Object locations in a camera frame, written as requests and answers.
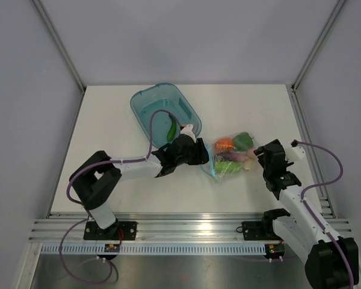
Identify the green fake chili pepper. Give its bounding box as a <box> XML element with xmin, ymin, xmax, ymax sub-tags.
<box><xmin>166</xmin><ymin>114</ymin><xmax>177</xmax><ymax>143</ymax></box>

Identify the clear zip top bag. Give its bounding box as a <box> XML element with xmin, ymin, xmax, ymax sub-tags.
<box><xmin>199</xmin><ymin>131</ymin><xmax>259</xmax><ymax>183</ymax></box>

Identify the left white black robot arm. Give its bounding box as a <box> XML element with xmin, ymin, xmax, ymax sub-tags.
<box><xmin>67</xmin><ymin>134</ymin><xmax>209</xmax><ymax>240</ymax></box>

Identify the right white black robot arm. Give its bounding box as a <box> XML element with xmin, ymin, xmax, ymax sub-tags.
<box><xmin>254</xmin><ymin>140</ymin><xmax>359</xmax><ymax>288</ymax></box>

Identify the cream fake garlic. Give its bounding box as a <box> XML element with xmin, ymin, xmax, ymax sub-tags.
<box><xmin>242</xmin><ymin>158</ymin><xmax>258</xmax><ymax>172</ymax></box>

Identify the green fake bell pepper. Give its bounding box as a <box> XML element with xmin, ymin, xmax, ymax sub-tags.
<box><xmin>233</xmin><ymin>132</ymin><xmax>254</xmax><ymax>151</ymax></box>

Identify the purple fake eggplant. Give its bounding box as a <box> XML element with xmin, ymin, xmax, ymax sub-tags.
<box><xmin>219</xmin><ymin>152</ymin><xmax>248</xmax><ymax>163</ymax></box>

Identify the orange fake fruit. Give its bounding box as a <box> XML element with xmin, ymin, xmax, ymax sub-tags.
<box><xmin>214</xmin><ymin>137</ymin><xmax>235</xmax><ymax>152</ymax></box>

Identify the light green fake vegetable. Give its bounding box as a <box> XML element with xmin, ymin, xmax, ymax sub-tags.
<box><xmin>214</xmin><ymin>161</ymin><xmax>242</xmax><ymax>175</ymax></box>

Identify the teal transparent plastic bin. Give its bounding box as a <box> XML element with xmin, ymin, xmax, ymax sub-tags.
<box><xmin>130</xmin><ymin>82</ymin><xmax>202</xmax><ymax>148</ymax></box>

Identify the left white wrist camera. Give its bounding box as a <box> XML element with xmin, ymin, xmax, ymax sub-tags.
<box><xmin>180</xmin><ymin>124</ymin><xmax>196</xmax><ymax>142</ymax></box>

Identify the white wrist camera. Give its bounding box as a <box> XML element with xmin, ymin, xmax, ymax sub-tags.
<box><xmin>285</xmin><ymin>146</ymin><xmax>306</xmax><ymax>163</ymax></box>
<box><xmin>180</xmin><ymin>124</ymin><xmax>196</xmax><ymax>142</ymax></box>

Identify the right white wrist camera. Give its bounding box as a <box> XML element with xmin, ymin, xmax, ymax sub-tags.
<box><xmin>285</xmin><ymin>146</ymin><xmax>306</xmax><ymax>163</ymax></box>

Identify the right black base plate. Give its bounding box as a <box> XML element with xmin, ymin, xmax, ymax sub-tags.
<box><xmin>241</xmin><ymin>221</ymin><xmax>280</xmax><ymax>241</ymax></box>

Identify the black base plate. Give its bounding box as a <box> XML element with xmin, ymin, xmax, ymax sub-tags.
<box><xmin>241</xmin><ymin>221</ymin><xmax>280</xmax><ymax>241</ymax></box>
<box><xmin>83</xmin><ymin>221</ymin><xmax>138</xmax><ymax>241</ymax></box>

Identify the aluminium mounting rail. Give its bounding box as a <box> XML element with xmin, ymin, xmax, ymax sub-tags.
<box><xmin>28</xmin><ymin>213</ymin><xmax>356</xmax><ymax>244</ymax></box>

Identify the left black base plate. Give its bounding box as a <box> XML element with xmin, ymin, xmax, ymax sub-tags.
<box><xmin>83</xmin><ymin>221</ymin><xmax>138</xmax><ymax>241</ymax></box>

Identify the right aluminium frame post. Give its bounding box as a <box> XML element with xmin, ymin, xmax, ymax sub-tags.
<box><xmin>291</xmin><ymin>0</ymin><xmax>348</xmax><ymax>93</ymax></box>

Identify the aluminium frame post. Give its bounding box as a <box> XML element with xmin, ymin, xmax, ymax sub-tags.
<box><xmin>31</xmin><ymin>0</ymin><xmax>86</xmax><ymax>95</ymax></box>
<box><xmin>291</xmin><ymin>0</ymin><xmax>348</xmax><ymax>93</ymax></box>

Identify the white slotted cable duct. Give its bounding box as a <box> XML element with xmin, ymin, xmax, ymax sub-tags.
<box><xmin>41</xmin><ymin>243</ymin><xmax>266</xmax><ymax>256</ymax></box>

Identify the left aluminium frame post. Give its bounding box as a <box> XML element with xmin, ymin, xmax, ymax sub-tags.
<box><xmin>31</xmin><ymin>0</ymin><xmax>86</xmax><ymax>95</ymax></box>

